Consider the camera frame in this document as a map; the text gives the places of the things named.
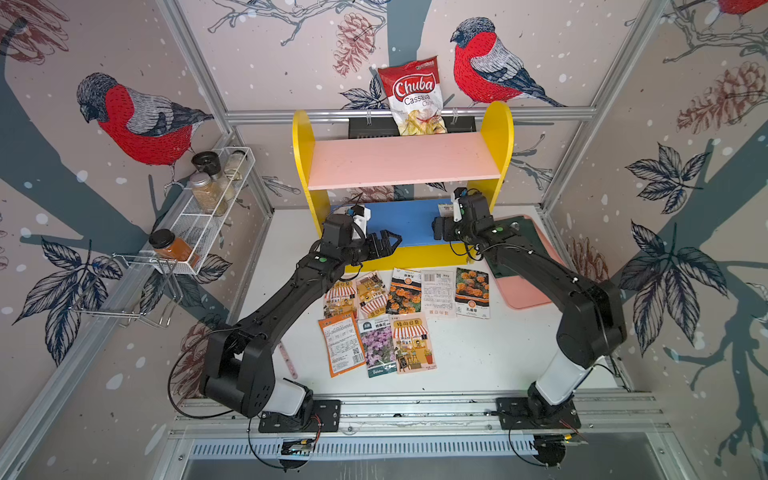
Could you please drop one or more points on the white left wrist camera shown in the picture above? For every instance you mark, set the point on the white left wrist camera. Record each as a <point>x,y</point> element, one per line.
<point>360,215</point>

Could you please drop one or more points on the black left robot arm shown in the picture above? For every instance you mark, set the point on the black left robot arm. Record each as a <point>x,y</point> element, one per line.
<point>238,371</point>

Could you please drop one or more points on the white wire spice rack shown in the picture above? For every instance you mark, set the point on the white wire spice rack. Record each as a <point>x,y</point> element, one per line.
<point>201,231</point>

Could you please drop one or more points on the pink handled fork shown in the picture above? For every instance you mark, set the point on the pink handled fork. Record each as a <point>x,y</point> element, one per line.
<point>288,361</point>

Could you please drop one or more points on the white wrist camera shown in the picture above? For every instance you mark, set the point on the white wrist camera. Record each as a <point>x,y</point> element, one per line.
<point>360,215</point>
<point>458,211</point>

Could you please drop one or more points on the orange spice jar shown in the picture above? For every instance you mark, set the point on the orange spice jar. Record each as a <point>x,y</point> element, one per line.
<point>168,245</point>

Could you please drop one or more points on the black lid spice jar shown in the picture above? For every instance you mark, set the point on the black lid spice jar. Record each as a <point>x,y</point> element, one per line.
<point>209,162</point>

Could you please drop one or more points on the pink storefront seed bag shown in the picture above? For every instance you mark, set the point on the pink storefront seed bag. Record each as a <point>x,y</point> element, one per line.
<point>371,296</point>
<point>438,300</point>
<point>340,299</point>
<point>412,343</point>

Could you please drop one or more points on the yellow two-tier shelf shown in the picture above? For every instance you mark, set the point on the yellow two-tier shelf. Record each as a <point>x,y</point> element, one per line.
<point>479,159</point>

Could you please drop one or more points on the chrome wire holder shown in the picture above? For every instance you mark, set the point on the chrome wire holder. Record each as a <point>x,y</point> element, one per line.
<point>149,292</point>

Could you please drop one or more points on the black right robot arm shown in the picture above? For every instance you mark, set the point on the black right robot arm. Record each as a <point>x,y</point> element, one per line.
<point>592,325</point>

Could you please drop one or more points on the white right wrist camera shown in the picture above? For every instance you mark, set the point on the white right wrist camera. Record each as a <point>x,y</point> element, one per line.
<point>458,211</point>

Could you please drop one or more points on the pale spice jar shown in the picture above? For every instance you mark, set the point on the pale spice jar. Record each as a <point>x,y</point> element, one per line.
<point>234,165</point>

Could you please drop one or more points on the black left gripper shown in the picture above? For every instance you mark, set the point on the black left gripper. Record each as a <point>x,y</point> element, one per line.
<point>374,242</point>

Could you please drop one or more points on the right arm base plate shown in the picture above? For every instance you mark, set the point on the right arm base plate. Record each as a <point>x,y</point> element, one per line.
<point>520,413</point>

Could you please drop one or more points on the red Chuba chips bag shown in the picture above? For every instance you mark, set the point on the red Chuba chips bag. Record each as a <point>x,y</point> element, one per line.
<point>414,97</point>

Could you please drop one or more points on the black orange marigold seed bag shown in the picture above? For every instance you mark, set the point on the black orange marigold seed bag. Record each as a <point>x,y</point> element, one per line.
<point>405,292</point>

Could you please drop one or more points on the tan spice jar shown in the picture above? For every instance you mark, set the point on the tan spice jar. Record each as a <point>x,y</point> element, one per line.
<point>207,194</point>

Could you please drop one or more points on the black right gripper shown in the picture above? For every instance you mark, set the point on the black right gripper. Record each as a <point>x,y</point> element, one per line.
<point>446,223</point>

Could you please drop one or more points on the blue flower seed bag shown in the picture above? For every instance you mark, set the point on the blue flower seed bag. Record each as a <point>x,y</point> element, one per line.
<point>446,210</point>

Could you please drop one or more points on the pink tray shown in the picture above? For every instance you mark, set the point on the pink tray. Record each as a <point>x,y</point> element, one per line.
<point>518,293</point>

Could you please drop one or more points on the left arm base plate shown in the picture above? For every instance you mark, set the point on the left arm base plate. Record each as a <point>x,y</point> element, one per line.
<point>313,416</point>

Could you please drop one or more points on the orange bordered seed bag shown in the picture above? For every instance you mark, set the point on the orange bordered seed bag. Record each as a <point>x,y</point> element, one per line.
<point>343,343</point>

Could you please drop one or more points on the dark green cloth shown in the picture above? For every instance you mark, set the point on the dark green cloth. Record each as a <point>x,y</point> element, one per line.
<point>521,226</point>

